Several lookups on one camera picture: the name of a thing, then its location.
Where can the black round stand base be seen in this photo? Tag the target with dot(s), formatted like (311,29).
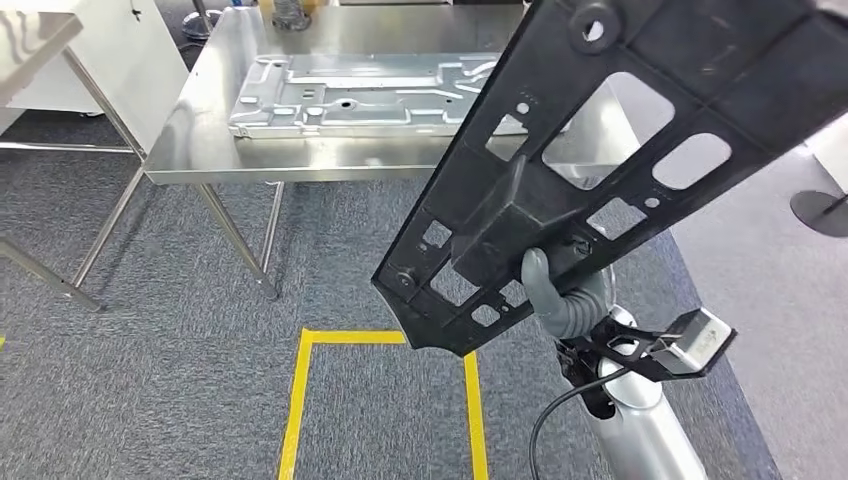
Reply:
(818,215)

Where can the black plastic panel part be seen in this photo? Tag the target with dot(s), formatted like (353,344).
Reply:
(530,212)

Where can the stainless steel table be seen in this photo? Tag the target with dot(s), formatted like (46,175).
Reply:
(33,46)

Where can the silver pressed metal panel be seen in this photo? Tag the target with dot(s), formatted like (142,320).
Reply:
(344,99)

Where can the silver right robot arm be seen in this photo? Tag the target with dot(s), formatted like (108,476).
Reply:
(642,430)

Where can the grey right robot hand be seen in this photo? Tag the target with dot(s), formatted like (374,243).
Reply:
(540,285)

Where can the white cabinet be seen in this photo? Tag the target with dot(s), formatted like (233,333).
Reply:
(831,152)
(132,60)

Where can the stainless steel workbench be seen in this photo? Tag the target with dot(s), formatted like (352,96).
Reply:
(298,156)

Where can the silver stanchion with round base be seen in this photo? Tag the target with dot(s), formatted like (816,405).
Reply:
(199,26)

